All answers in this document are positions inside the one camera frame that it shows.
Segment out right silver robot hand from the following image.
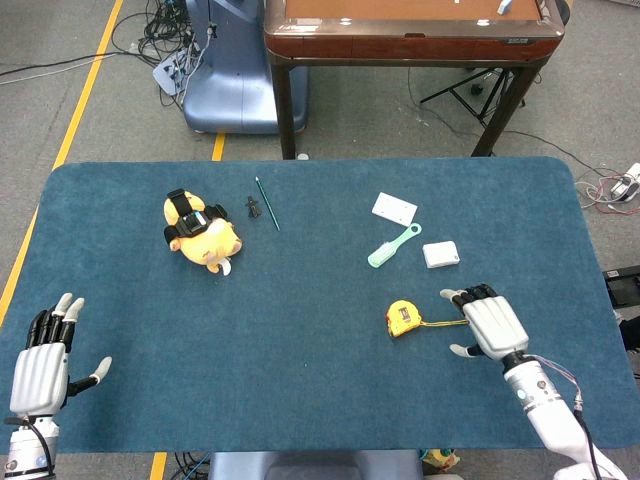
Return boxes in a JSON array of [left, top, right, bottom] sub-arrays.
[[439, 283, 530, 362]]

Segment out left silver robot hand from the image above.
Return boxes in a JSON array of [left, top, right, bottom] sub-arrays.
[[8, 292, 114, 419]]

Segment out yellow tape measure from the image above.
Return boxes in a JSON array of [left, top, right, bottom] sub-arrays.
[[385, 298, 470, 340]]

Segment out small white box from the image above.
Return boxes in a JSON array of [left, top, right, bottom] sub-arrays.
[[422, 240, 461, 271]]

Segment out mint green brush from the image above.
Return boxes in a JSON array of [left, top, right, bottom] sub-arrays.
[[367, 223, 424, 269]]

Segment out black flat box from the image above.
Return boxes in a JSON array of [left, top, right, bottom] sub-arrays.
[[602, 266, 640, 309]]

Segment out small yellow toy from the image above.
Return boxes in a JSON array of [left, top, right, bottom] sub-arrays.
[[419, 448, 462, 474]]

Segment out blue felt table mat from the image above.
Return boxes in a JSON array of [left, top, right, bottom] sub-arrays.
[[0, 156, 635, 456]]

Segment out yellow plush toy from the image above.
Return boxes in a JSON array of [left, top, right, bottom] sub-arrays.
[[163, 188, 244, 275]]

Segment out grey blue robot torso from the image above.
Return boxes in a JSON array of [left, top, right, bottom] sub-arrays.
[[207, 449, 425, 480]]

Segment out black tripod stand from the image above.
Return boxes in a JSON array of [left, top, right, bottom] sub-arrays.
[[419, 67, 527, 126]]

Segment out green pencil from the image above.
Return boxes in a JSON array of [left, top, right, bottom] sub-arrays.
[[255, 176, 281, 232]]

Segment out brown wooden table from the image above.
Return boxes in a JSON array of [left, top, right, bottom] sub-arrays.
[[263, 0, 566, 160]]

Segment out white power strip with plugs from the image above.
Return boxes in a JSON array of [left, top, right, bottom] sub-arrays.
[[152, 47, 201, 96]]

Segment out blue grey machine base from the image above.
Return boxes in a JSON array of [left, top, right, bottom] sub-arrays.
[[182, 0, 310, 135]]

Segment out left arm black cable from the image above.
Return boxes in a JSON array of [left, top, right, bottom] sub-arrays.
[[2, 417, 56, 476]]

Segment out right arm wire harness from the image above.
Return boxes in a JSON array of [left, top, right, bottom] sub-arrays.
[[529, 353, 604, 480]]

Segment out white rectangular switch plate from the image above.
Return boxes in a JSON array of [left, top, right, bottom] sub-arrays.
[[371, 191, 419, 226]]

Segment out red and white wires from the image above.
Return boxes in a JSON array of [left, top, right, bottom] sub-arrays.
[[574, 169, 640, 216]]

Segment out black strap with small device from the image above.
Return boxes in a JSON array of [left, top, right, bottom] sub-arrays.
[[164, 188, 230, 246]]

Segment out tangle of black cables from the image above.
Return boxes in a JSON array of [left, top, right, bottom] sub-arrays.
[[109, 0, 201, 109]]

